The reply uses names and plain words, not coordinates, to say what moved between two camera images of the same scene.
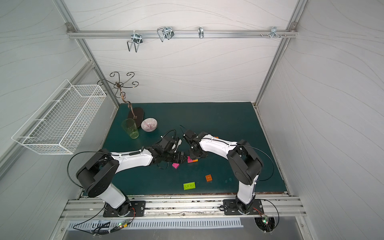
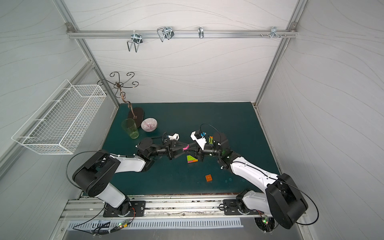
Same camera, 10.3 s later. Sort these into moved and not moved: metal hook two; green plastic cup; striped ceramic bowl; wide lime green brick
Moved: wide lime green brick
Not moved: striped ceramic bowl; metal hook two; green plastic cup
